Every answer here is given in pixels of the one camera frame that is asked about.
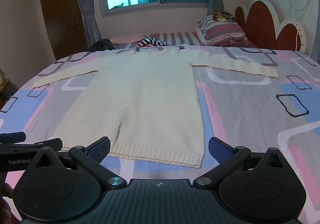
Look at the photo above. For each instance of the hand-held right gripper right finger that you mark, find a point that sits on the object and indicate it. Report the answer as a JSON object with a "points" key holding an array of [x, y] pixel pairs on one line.
{"points": [[220, 149]]}

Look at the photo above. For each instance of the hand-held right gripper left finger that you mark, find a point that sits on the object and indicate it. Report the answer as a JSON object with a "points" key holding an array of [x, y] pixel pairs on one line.
{"points": [[100, 149]]}

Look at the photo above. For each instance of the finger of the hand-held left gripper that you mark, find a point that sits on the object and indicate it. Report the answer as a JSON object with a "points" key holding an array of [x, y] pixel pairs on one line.
{"points": [[12, 137], [51, 144]]}

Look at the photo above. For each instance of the cream knit sweater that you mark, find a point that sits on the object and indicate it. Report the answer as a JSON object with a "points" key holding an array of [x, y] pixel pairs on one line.
{"points": [[150, 101]]}

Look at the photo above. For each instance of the person's left hand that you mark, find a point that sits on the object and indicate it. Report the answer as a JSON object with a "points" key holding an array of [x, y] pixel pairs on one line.
{"points": [[5, 204]]}

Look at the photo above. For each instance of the patterned pink grey blanket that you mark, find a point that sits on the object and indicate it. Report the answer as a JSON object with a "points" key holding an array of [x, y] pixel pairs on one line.
{"points": [[250, 113]]}

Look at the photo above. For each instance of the dark bedside table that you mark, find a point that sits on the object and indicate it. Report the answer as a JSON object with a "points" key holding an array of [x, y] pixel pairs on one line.
{"points": [[5, 86]]}

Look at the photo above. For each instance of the dark bag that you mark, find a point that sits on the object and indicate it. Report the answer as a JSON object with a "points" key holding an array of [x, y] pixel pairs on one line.
{"points": [[101, 45]]}

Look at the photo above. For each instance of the plain pink pillow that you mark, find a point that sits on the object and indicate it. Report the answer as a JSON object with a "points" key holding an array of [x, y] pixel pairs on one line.
{"points": [[127, 38]]}

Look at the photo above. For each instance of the striped pink grey pillow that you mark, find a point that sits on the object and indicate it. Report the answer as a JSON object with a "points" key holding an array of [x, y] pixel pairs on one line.
{"points": [[220, 31]]}

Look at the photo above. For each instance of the striped pink grey bed sheet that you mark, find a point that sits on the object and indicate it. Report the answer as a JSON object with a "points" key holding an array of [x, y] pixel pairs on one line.
{"points": [[180, 37]]}

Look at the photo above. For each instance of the black white red striped garment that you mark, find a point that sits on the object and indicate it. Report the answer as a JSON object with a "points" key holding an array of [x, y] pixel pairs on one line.
{"points": [[152, 42]]}

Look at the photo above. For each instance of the colourful snack packet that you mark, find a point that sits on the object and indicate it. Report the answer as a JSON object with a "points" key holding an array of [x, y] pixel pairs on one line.
{"points": [[222, 16]]}

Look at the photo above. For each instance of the brown wooden door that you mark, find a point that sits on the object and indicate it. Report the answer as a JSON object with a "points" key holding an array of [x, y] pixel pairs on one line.
{"points": [[60, 11]]}

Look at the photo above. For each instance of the red white scalloped headboard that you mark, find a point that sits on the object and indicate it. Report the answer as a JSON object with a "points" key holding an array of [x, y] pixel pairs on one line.
{"points": [[262, 21]]}

